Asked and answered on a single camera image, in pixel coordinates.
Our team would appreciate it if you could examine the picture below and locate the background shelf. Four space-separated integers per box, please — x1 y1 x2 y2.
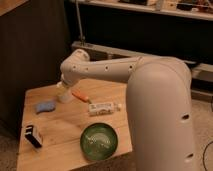
69 0 213 21

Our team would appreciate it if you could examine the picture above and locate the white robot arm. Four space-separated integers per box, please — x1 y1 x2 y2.
60 49 199 171

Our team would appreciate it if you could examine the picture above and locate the green glass bowl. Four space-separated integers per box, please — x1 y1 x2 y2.
80 123 118 161

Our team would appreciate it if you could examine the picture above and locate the white tube with cap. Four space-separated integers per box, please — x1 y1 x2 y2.
88 102 122 116

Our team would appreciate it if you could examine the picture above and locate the wooden table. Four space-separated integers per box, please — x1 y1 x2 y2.
17 86 135 171

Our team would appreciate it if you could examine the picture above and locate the metal pole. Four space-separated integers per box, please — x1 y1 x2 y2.
75 0 85 46

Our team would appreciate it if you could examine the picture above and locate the long grey metal case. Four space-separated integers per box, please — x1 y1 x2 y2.
71 41 213 82

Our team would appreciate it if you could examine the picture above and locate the black and white box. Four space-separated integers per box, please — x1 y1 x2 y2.
25 125 43 148

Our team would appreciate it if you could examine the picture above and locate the orange handled tool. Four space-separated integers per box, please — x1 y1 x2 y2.
72 91 91 103

